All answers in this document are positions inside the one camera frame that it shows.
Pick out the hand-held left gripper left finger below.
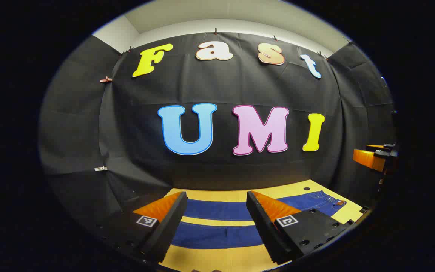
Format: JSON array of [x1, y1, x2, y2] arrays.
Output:
[[93, 191, 188, 264]]

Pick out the blue jeans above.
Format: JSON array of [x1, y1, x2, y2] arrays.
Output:
[[170, 190, 347, 250]]

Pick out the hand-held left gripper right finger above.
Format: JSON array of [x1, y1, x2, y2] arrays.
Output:
[[246, 190, 355, 265]]

